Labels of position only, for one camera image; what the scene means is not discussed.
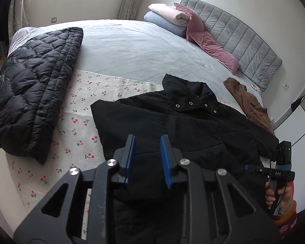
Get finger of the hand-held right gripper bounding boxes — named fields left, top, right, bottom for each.
left=245, top=164, right=270, bottom=176

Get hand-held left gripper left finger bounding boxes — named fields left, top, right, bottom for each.
left=13, top=134, right=137, bottom=244

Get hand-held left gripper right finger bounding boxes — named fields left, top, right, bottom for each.
left=160, top=135, right=281, bottom=244

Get black jacket with snap buttons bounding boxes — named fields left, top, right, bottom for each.
left=90, top=74, right=280, bottom=244

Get person's right forearm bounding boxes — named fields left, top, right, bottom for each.
left=271, top=200, right=300, bottom=240

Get person's right hand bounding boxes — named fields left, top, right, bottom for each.
left=265, top=181, right=295, bottom=216

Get brown garment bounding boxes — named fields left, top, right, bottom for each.
left=224, top=77, right=275, bottom=136

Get cherry print blanket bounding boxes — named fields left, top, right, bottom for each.
left=5, top=69, right=168, bottom=242

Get bed with light blue sheet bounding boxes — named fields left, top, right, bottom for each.
left=5, top=19, right=275, bottom=209

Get black quilted down coat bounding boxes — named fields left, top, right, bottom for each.
left=0, top=27, right=84, bottom=165

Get pink velvet pillow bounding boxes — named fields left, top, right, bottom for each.
left=173, top=2, right=206, bottom=41
left=189, top=30, right=241, bottom=75

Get grey padded headboard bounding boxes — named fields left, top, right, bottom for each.
left=180, top=0, right=282, bottom=92

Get folded light blue blanket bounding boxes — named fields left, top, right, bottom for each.
left=144, top=11, right=187, bottom=37

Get folded pale pink blanket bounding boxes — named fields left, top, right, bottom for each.
left=148, top=3, right=191, bottom=27

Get sheer white curtain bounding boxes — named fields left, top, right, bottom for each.
left=8, top=0, right=33, bottom=31

